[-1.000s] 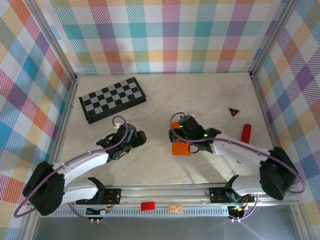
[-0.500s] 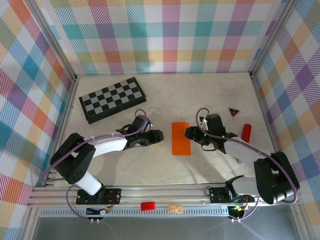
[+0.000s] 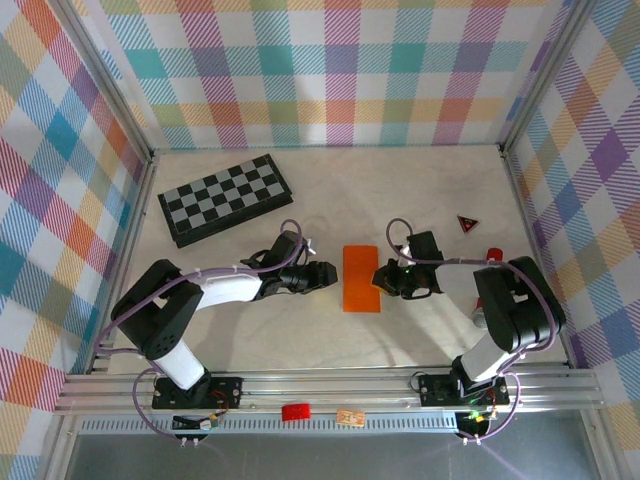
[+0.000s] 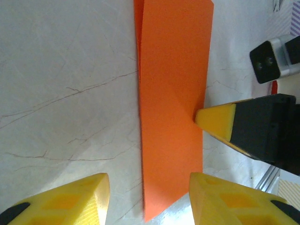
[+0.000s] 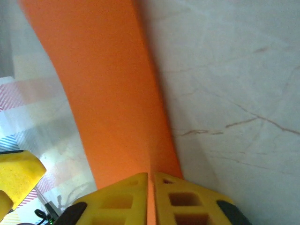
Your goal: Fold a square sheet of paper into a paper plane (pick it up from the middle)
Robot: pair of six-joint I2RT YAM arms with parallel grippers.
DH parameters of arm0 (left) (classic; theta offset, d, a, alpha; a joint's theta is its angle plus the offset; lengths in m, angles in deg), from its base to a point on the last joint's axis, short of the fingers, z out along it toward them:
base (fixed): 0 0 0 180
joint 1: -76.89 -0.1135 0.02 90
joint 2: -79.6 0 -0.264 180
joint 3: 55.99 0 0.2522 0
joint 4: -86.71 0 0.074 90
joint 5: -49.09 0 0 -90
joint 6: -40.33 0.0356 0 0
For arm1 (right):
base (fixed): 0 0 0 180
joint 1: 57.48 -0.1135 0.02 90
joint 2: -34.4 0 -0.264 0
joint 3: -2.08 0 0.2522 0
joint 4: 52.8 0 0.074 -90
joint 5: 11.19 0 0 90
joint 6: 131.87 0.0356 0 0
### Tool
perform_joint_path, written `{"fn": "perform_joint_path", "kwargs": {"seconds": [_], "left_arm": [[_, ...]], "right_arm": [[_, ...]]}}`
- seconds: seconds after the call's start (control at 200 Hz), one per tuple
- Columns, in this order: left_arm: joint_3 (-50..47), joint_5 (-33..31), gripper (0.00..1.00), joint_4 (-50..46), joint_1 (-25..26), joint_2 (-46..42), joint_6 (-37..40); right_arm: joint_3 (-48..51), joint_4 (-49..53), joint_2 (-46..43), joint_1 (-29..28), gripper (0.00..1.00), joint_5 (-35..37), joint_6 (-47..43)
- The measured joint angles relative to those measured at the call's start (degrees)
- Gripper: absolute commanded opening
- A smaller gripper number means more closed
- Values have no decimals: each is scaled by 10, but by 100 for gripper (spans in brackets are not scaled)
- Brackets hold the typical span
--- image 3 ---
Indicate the orange paper sheet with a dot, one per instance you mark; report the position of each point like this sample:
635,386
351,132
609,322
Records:
360,285

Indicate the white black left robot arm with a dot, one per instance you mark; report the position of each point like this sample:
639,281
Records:
230,290

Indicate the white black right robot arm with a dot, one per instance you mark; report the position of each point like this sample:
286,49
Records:
520,305

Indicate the black red triangular badge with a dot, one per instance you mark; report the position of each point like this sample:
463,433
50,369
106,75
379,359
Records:
467,223

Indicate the red cylinder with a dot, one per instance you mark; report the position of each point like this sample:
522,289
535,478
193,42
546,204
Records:
495,254

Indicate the black grey chessboard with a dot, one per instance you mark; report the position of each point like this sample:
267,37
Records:
225,195

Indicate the red rectangular block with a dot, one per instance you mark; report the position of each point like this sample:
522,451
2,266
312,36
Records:
296,411

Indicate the small orange printed label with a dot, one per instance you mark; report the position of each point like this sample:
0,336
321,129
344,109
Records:
350,417

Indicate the aluminium frame rail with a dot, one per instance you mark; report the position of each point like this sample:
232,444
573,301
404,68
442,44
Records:
325,392

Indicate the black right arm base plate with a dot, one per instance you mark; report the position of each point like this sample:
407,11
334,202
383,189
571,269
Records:
435,390

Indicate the aluminium side rail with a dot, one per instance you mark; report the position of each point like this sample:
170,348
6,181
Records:
131,250
523,215

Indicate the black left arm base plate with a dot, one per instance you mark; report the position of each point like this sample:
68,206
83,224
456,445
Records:
225,392

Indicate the aluminium frame post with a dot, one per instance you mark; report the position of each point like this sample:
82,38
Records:
102,75
545,75

